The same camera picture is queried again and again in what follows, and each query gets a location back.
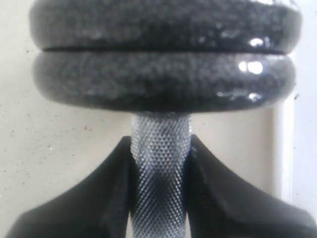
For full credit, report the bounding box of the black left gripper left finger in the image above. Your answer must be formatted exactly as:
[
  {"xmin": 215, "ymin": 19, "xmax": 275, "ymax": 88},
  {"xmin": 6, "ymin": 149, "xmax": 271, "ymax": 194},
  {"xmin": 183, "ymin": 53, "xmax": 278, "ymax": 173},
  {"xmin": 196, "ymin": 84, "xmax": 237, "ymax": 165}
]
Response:
[{"xmin": 6, "ymin": 136, "xmax": 137, "ymax": 238}]

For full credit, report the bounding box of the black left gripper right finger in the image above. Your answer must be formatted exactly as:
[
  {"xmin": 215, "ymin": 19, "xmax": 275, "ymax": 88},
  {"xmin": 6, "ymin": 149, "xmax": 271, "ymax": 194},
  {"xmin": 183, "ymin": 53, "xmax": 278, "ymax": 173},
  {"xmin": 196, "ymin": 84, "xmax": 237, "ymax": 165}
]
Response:
[{"xmin": 185, "ymin": 135, "xmax": 317, "ymax": 238}]

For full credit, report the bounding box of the chrome threaded dumbbell bar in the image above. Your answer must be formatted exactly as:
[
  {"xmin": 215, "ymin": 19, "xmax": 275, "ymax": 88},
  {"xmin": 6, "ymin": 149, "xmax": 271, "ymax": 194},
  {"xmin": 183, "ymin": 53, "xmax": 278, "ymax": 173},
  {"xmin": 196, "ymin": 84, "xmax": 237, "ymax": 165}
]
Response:
[{"xmin": 131, "ymin": 113, "xmax": 191, "ymax": 238}]

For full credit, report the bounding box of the black weight plate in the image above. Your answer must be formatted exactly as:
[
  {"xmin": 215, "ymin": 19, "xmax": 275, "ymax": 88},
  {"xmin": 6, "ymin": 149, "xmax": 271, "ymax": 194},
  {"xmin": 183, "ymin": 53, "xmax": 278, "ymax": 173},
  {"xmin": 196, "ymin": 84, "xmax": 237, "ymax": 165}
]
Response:
[
  {"xmin": 29, "ymin": 0, "xmax": 302, "ymax": 54},
  {"xmin": 33, "ymin": 52, "xmax": 295, "ymax": 114}
]

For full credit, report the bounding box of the white rectangular plastic tray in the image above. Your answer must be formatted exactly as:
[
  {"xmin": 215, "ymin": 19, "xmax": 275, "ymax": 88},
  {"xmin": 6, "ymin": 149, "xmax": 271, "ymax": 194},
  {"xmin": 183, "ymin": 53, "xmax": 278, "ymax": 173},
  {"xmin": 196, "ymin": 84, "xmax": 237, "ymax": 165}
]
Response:
[{"xmin": 272, "ymin": 29, "xmax": 317, "ymax": 211}]

